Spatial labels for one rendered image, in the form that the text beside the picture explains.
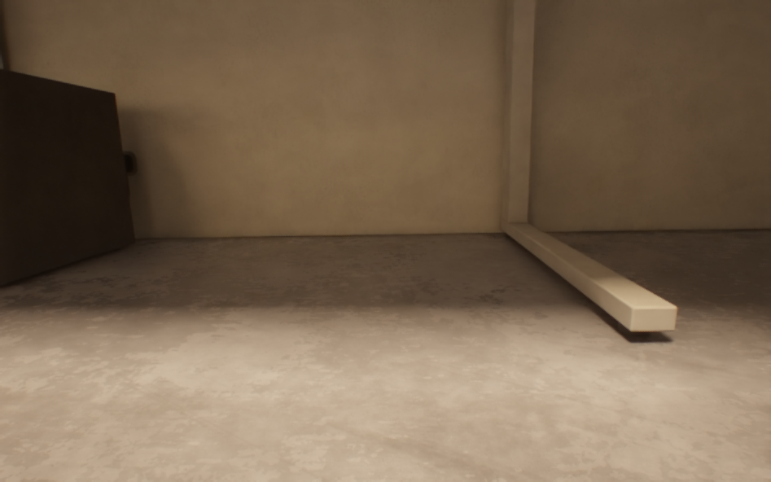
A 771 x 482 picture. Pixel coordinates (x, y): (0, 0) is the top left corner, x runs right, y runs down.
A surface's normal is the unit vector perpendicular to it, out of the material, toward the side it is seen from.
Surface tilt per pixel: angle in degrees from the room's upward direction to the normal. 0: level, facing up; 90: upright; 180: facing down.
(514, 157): 90
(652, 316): 90
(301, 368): 0
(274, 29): 90
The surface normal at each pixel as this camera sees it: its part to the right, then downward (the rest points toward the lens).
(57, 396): -0.03, -0.98
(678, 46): -0.06, 0.19
